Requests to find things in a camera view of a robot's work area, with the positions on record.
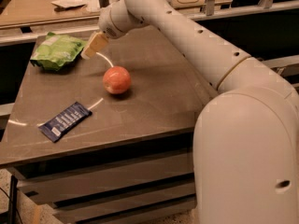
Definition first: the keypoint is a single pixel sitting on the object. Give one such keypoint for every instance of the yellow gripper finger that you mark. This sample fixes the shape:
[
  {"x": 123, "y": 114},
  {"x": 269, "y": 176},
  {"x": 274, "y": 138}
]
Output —
[
  {"x": 102, "y": 40},
  {"x": 91, "y": 47}
]

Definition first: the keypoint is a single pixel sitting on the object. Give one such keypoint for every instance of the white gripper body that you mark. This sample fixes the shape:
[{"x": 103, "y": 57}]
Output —
[{"x": 106, "y": 24}]

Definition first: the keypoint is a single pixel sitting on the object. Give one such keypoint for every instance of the green rice chip bag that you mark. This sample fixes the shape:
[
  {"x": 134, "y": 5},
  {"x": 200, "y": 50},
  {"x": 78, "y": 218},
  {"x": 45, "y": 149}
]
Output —
[{"x": 57, "y": 51}]

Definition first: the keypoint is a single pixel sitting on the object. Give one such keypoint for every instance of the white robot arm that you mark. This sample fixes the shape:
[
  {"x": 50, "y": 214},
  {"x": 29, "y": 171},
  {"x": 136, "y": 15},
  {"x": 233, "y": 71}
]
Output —
[{"x": 244, "y": 142}]

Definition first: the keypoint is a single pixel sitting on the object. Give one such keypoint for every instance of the red apple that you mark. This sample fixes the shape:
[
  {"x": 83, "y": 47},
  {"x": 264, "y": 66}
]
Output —
[{"x": 117, "y": 80}]

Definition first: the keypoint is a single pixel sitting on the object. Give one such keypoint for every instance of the white paper sheet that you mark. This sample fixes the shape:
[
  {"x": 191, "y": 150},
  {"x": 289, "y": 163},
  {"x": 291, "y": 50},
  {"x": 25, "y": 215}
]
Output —
[{"x": 91, "y": 5}]

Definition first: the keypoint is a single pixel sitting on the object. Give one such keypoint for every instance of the blue snack bar wrapper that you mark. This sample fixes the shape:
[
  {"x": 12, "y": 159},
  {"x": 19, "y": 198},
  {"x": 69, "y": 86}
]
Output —
[{"x": 61, "y": 124}]

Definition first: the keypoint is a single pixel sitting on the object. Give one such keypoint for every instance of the grey drawer cabinet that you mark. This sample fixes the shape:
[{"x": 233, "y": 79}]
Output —
[{"x": 100, "y": 179}]

